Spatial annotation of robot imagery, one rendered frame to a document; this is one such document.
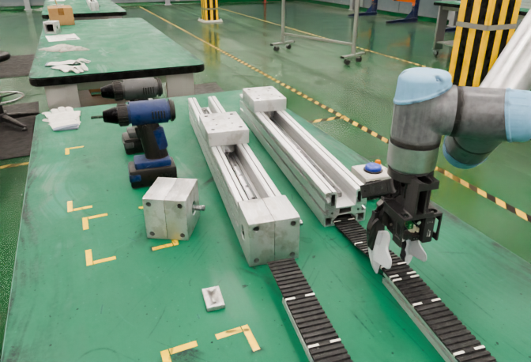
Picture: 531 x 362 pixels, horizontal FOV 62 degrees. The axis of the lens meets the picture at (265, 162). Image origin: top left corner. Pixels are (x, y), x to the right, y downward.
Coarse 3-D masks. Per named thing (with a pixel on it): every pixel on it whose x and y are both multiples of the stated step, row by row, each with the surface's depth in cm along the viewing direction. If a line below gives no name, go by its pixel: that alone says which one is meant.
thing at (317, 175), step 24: (240, 96) 162; (264, 120) 136; (288, 120) 136; (264, 144) 137; (288, 144) 118; (312, 144) 118; (288, 168) 117; (312, 168) 104; (336, 168) 105; (312, 192) 101; (336, 192) 94; (360, 192) 96; (336, 216) 97; (360, 216) 100
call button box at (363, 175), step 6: (354, 168) 111; (360, 168) 110; (384, 168) 110; (354, 174) 111; (360, 174) 108; (366, 174) 107; (372, 174) 107; (378, 174) 107; (384, 174) 107; (360, 180) 108; (366, 180) 105
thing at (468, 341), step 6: (468, 336) 64; (474, 336) 64; (444, 342) 63; (450, 342) 63; (456, 342) 63; (462, 342) 63; (468, 342) 63; (474, 342) 63; (450, 348) 62; (456, 348) 62; (462, 348) 62; (468, 348) 63
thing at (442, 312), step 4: (436, 308) 70; (440, 308) 69; (444, 308) 69; (448, 308) 69; (420, 312) 68; (424, 312) 69; (428, 312) 69; (432, 312) 69; (436, 312) 69; (440, 312) 69; (444, 312) 69; (448, 312) 69; (452, 312) 69; (420, 316) 68; (424, 316) 68; (428, 316) 68; (432, 316) 68; (436, 316) 68; (440, 316) 68; (444, 316) 68; (448, 316) 68; (424, 320) 67; (428, 320) 67; (432, 320) 67
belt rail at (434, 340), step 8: (384, 280) 79; (392, 288) 77; (400, 296) 75; (400, 304) 75; (408, 304) 72; (408, 312) 73; (416, 312) 70; (416, 320) 70; (424, 328) 69; (432, 336) 67; (432, 344) 67; (440, 344) 65; (440, 352) 65; (448, 352) 63; (448, 360) 64; (456, 360) 62
